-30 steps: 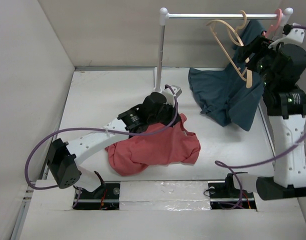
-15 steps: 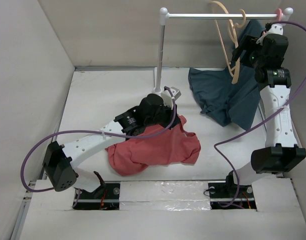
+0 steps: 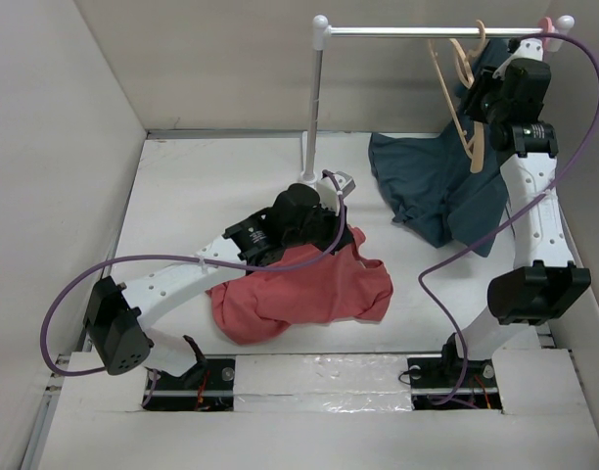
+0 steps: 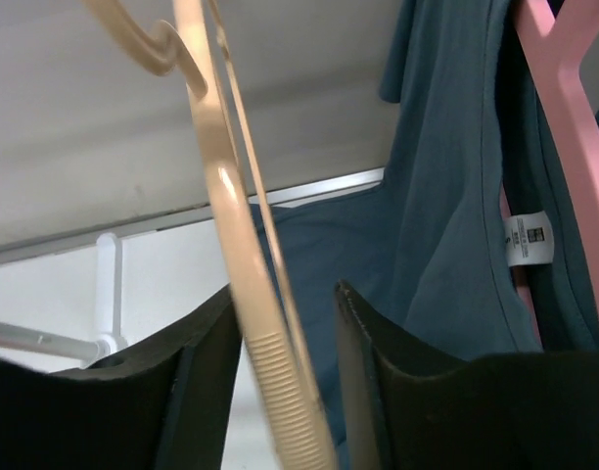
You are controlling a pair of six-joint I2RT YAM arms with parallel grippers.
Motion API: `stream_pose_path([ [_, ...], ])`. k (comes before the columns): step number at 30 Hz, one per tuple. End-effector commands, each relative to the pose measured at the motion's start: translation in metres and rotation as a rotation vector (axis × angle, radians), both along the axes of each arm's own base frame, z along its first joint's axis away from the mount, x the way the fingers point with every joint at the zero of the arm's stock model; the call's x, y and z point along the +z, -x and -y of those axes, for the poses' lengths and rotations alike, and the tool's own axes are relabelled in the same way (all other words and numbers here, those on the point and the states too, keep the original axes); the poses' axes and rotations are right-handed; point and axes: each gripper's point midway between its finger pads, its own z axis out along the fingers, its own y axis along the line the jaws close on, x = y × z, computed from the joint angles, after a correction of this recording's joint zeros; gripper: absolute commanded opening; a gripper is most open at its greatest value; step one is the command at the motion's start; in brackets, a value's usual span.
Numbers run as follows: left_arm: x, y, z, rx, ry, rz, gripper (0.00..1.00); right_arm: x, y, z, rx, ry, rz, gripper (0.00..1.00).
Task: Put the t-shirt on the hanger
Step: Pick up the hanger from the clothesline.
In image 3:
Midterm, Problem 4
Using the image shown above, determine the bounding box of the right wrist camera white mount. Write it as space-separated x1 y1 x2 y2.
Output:
492 38 544 79

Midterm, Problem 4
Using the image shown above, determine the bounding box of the pink plastic hanger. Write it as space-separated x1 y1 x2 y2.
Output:
537 17 557 52

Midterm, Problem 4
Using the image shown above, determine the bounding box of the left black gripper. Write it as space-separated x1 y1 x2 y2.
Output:
283 198 353 257

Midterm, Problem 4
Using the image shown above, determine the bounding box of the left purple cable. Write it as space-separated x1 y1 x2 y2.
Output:
39 171 350 407

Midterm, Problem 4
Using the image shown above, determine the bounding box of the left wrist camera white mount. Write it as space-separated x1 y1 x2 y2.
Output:
315 171 355 214

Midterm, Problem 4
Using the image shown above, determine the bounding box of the beige wooden hanger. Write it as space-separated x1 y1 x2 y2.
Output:
427 20 487 174

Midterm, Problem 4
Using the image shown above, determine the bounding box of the red t shirt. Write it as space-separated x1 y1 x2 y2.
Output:
207 227 393 346

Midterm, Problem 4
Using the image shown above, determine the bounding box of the teal t shirt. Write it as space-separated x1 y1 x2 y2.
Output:
368 37 516 259

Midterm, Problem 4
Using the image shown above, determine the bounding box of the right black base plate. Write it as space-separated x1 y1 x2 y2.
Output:
398 355 502 411

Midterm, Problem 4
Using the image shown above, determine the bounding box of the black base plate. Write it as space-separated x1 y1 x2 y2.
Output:
398 355 502 411
143 355 236 412

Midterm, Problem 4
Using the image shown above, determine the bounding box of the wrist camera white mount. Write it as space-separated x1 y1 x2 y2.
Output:
492 38 544 79
315 171 355 214

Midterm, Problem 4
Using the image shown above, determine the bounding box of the white metal clothes rack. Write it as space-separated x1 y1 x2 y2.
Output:
299 15 576 186

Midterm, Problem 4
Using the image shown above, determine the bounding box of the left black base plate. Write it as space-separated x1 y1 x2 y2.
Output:
143 355 236 412

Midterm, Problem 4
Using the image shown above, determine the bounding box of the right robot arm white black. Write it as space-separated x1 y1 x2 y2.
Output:
438 58 591 385

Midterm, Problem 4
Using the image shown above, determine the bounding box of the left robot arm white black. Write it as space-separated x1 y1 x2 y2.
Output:
83 173 354 389

